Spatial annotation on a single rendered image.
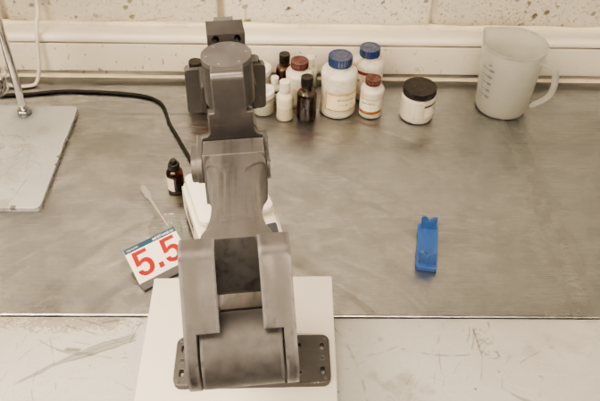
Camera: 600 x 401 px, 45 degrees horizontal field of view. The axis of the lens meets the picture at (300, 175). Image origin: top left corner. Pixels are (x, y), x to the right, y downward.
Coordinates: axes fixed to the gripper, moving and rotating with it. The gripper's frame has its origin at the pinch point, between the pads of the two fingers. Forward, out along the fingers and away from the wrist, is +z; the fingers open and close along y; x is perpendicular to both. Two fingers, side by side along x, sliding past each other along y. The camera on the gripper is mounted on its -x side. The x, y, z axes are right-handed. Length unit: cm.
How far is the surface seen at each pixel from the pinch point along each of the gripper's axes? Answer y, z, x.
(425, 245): -31.2, -8.1, 33.4
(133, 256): 15.6, -5.6, 31.4
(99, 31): 22, 52, 22
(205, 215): 3.9, -4.2, 25.6
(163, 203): 10.9, 9.4, 34.0
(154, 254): 12.4, -5.0, 32.1
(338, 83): -24.1, 28.7, 24.4
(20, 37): 38, 53, 23
